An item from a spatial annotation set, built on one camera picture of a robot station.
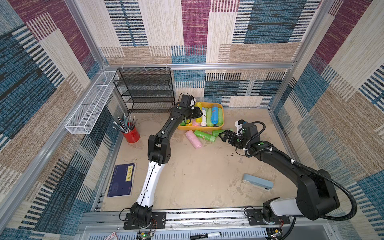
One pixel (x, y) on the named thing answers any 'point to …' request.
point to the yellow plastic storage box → (205, 105)
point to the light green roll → (209, 114)
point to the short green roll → (205, 136)
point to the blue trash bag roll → (214, 114)
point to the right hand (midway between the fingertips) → (226, 139)
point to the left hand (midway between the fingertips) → (201, 113)
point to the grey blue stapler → (258, 183)
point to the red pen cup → (133, 136)
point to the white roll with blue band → (204, 123)
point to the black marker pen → (211, 234)
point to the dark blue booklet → (121, 181)
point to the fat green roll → (220, 117)
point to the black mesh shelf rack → (150, 89)
